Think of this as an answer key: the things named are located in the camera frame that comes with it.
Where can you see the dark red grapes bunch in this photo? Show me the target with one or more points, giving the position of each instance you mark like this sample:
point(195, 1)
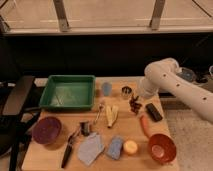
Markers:
point(134, 104)

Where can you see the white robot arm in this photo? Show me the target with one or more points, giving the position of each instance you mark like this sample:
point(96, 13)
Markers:
point(163, 74)

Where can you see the blue plastic cup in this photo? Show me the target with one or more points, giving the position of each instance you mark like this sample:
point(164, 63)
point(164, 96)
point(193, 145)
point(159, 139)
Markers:
point(106, 88)

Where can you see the small metal cup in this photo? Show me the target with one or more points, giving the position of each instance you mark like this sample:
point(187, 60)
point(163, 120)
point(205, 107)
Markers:
point(126, 92)

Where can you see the metal spoon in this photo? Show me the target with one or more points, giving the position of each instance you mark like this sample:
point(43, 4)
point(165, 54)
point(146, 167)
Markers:
point(101, 107)

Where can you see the green plastic tray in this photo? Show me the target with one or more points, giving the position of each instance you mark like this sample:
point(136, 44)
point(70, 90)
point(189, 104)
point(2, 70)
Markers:
point(68, 92)

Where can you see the small dark metal clip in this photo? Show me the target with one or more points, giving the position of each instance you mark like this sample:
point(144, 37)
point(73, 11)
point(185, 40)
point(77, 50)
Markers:
point(85, 128)

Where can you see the black rectangular block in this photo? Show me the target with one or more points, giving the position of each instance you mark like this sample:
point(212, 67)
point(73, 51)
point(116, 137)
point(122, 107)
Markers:
point(153, 112)

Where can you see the orange carrot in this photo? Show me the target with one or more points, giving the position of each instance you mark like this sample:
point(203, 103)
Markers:
point(145, 126)

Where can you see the light blue cloth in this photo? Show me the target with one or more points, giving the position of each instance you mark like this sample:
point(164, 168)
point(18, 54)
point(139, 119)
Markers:
point(90, 148)

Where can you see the blue sponge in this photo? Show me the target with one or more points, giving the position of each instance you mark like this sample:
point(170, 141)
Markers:
point(115, 147)

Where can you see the purple bowl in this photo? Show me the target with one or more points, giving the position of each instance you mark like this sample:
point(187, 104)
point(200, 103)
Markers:
point(46, 130)

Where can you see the orange-red bowl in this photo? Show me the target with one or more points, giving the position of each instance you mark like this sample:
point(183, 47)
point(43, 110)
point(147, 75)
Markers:
point(161, 148)

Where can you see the black chair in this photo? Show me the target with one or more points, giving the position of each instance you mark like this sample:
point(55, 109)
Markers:
point(12, 130)

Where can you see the black handled knife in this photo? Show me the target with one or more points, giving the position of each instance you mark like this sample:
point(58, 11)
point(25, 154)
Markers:
point(69, 148)

